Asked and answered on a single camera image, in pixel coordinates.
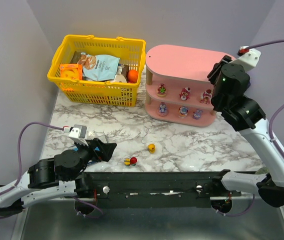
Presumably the red yellow mushroom toy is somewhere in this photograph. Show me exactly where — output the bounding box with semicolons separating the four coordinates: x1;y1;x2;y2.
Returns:
124;157;138;166

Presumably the pink strawberry bear toy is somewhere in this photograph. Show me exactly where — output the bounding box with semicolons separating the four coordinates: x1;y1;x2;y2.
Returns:
200;89;212;105

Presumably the yellow duck toy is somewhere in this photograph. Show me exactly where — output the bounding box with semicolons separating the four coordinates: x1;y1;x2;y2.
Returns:
147;143;156;154

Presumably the small purple bunny toy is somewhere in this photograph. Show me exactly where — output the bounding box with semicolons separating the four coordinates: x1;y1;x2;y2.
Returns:
193;109;203;120

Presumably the purple bunny cup toy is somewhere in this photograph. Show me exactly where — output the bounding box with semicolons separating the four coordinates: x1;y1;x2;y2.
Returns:
178;106;189;119

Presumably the strawberry tart toy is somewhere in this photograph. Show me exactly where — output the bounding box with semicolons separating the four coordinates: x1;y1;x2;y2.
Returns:
157;83;167;98

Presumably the purple bunny donut toy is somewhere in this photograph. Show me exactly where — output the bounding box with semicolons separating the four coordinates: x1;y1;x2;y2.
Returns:
158;102;168;117

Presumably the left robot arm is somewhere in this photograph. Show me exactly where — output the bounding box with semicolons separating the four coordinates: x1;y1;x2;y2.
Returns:
0;138;117;219

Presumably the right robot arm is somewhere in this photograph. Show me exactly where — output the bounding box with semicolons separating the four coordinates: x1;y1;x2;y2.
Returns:
208;55;284;208

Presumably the pink three-tier shelf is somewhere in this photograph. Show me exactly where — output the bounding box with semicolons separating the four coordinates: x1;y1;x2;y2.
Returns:
145;44;226;127

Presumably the white round container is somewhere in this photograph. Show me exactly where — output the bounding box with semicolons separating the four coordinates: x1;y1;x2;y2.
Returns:
112;73;127;83

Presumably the orange fruit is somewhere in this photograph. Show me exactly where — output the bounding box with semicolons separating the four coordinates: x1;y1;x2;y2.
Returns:
127;69;139;84

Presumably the light blue snack bag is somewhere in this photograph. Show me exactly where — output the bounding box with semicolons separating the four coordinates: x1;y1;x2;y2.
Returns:
79;52;120;82

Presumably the orange snack box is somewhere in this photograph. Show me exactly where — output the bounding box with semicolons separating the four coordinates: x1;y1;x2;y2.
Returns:
59;63;82;81

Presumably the green textured ball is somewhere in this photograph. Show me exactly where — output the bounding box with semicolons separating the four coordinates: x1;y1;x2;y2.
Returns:
255;167;269;175

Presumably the dark brown packet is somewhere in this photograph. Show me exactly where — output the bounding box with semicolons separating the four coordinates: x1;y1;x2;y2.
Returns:
70;51;81;64

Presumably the yellow plastic shopping basket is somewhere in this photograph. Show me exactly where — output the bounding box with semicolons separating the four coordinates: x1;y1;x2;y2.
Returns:
47;34;146;107

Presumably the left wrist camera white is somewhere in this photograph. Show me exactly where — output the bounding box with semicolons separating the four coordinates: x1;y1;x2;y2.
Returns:
63;124;88;146

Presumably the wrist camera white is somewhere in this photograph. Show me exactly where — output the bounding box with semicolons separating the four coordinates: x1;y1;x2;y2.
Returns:
63;124;88;146
236;46;261;72

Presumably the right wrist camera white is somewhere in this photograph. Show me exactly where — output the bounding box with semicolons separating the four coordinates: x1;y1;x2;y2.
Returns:
236;46;261;72

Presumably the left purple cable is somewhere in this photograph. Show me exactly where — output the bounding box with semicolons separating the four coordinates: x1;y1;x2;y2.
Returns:
0;121;69;220

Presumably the black mounting rail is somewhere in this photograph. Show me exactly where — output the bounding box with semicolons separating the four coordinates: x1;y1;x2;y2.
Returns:
74;171;242;209

